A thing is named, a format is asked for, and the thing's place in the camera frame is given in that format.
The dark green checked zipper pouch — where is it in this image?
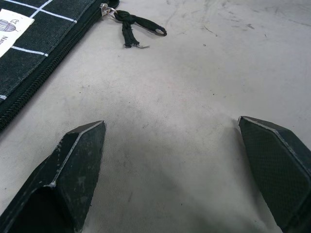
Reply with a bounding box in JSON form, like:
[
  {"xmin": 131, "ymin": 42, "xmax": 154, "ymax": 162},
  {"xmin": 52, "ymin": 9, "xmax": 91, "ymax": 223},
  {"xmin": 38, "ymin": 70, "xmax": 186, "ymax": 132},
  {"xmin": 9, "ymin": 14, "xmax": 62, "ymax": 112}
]
[{"xmin": 0, "ymin": 0, "xmax": 121, "ymax": 133}]

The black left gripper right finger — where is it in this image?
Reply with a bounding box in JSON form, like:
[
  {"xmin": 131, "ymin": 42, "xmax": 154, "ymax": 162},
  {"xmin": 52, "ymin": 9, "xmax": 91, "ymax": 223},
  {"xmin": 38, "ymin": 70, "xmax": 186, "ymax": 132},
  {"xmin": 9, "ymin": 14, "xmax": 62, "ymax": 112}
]
[{"xmin": 237, "ymin": 116, "xmax": 311, "ymax": 233}]

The black fabric zipper pull strap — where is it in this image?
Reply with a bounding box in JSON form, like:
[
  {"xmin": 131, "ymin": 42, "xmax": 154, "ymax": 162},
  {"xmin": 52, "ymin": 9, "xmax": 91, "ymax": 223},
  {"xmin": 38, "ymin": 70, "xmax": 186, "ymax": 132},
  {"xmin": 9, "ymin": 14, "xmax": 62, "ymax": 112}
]
[{"xmin": 114, "ymin": 10, "xmax": 168, "ymax": 49}]

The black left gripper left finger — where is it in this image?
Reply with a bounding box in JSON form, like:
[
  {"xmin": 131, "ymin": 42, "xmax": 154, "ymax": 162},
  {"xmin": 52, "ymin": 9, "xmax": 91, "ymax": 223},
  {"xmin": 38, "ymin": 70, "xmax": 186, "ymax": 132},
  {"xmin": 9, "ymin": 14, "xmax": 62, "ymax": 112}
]
[{"xmin": 0, "ymin": 120, "xmax": 107, "ymax": 233}]

